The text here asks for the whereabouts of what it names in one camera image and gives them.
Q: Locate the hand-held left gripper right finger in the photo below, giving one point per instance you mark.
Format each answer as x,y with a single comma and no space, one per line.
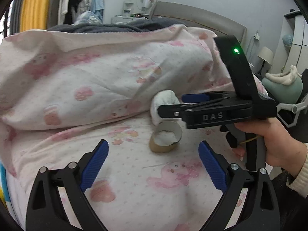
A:
213,166

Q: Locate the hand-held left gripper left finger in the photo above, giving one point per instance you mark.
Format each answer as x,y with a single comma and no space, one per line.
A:
93,166

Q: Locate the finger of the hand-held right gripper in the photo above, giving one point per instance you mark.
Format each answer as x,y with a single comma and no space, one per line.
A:
168,110
195,98

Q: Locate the white sock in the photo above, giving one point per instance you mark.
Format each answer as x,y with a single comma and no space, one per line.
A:
163,98

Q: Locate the brown cardboard roll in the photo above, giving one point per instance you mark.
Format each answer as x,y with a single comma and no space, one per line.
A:
158,148

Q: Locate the person's right forearm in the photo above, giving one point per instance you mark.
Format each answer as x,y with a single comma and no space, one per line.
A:
302,173

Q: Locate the person's right hand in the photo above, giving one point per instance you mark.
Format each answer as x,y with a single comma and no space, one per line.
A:
276,144

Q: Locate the white tissue wad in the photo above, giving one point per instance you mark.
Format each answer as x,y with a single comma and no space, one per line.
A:
166,137

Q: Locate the table lamp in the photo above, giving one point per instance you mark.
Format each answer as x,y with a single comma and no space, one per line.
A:
266,55

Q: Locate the cream plush toy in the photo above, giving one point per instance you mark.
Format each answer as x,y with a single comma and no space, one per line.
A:
286,77

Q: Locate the green cushion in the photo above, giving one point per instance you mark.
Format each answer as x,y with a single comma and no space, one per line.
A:
286,92

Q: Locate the pink printed bed sheet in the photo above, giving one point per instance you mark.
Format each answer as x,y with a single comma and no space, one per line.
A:
144,197

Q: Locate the blue plush toy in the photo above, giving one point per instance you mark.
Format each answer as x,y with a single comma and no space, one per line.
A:
288,40

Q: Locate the grey padded headboard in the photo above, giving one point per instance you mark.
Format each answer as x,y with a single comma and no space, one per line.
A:
204,14

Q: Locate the white wardrobe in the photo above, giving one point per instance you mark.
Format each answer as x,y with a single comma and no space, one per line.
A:
299,28

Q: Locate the blue plastic object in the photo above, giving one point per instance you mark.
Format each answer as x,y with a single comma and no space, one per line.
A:
3,178

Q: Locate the pink printed quilt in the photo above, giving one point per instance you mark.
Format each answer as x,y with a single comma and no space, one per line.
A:
84,65

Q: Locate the white dresser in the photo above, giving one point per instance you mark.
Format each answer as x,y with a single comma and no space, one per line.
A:
125,19

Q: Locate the grey blanket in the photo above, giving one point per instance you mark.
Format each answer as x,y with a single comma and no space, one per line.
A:
108,27

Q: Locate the light blue printed blanket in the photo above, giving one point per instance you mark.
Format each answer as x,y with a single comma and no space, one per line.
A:
87,18

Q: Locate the light blue hanging shirt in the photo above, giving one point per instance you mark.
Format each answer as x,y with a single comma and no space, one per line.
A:
98,2

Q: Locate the white hanging garment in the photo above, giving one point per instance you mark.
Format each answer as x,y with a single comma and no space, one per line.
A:
65,2

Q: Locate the grey curtain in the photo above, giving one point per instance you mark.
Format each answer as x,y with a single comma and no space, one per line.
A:
16,16

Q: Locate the yellow curtain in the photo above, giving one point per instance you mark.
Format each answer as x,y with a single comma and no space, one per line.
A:
36,4

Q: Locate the wall socket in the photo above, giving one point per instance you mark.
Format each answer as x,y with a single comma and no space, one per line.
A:
257,36

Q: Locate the white chair frame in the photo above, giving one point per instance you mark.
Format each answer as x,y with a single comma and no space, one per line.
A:
293,108

